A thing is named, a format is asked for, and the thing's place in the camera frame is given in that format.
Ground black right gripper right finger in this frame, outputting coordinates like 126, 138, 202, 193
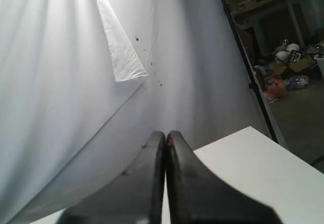
166, 131, 280, 223

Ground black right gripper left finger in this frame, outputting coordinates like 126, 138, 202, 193
57, 131, 166, 223

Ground grey backdrop cloth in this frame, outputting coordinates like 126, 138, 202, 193
1, 0, 268, 223

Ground black tripod stand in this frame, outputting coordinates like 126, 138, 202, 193
221, 0, 279, 143

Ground white crumpled plastic sheet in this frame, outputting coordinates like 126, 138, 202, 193
96, 0, 148, 82

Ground background clutter of boxes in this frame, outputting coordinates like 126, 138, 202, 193
253, 41, 323, 104

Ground wooden background shelf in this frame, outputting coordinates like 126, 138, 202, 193
225, 0, 323, 59

